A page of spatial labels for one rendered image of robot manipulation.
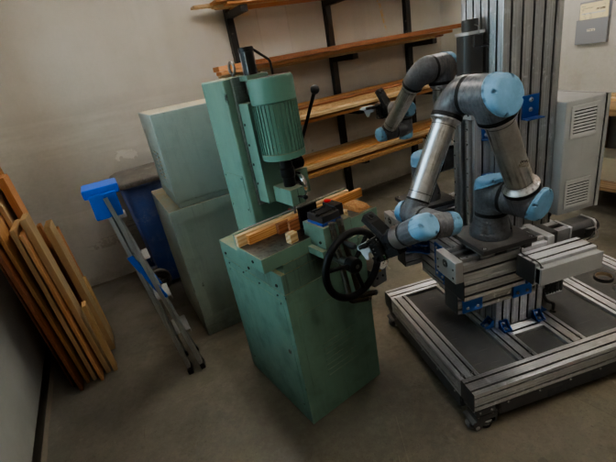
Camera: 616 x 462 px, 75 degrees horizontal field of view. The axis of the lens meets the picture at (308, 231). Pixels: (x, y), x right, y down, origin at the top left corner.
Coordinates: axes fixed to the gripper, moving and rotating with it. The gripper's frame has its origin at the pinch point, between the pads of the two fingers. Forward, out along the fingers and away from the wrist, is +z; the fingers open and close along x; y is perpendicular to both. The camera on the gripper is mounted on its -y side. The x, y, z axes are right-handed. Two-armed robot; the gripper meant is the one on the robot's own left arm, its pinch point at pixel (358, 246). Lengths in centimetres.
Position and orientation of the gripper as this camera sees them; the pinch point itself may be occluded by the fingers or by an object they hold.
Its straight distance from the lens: 142.5
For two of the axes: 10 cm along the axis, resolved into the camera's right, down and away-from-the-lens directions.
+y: 4.6, 8.9, -0.5
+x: 7.9, -3.8, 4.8
